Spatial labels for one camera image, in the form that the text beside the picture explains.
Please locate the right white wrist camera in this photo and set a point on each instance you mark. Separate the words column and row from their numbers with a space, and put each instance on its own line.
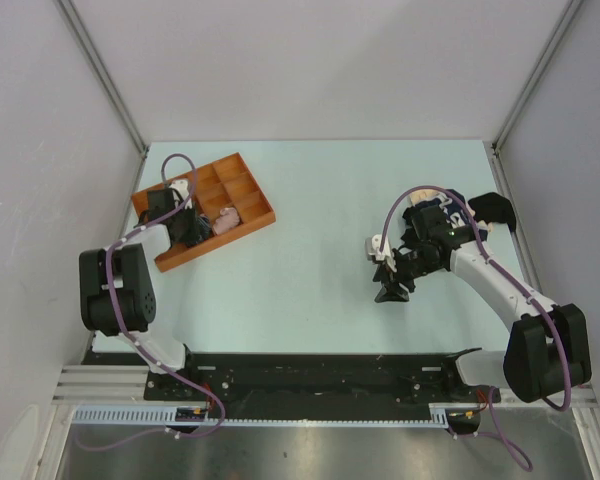
column 379, row 251

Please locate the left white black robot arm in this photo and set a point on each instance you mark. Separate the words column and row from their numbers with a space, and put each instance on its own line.
column 296, row 283

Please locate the orange compartment tray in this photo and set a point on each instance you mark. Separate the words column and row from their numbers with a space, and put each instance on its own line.
column 226, row 182

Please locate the striped navy underwear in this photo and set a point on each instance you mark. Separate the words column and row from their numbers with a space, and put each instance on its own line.
column 202, row 229

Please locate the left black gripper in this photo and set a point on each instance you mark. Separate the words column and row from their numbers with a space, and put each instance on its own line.
column 193, row 234

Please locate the left aluminium frame post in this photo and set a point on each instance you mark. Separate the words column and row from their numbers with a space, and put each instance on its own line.
column 85, row 43

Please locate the navy white underwear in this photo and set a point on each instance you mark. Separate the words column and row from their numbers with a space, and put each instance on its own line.
column 455, row 215

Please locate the aluminium frame post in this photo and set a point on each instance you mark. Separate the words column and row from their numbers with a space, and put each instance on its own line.
column 85, row 43
column 566, row 20

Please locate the black underwear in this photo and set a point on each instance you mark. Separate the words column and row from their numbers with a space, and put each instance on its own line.
column 494, row 208

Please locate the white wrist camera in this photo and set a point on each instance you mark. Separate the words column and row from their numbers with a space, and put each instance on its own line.
column 180, row 188
column 379, row 251

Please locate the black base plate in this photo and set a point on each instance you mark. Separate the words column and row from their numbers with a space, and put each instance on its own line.
column 438, row 367

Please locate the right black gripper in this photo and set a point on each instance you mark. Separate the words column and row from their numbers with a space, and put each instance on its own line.
column 399, row 273

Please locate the white slotted cable duct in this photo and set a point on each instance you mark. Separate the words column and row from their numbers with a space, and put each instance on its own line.
column 433, row 417

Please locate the cream underwear in pile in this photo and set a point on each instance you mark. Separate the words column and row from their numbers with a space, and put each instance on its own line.
column 427, row 195

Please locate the right aluminium frame post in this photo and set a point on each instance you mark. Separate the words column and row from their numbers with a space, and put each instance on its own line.
column 566, row 20

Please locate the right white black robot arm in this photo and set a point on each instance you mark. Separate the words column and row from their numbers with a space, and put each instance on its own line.
column 548, row 348

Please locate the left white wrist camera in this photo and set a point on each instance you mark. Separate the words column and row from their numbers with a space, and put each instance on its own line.
column 180, row 188

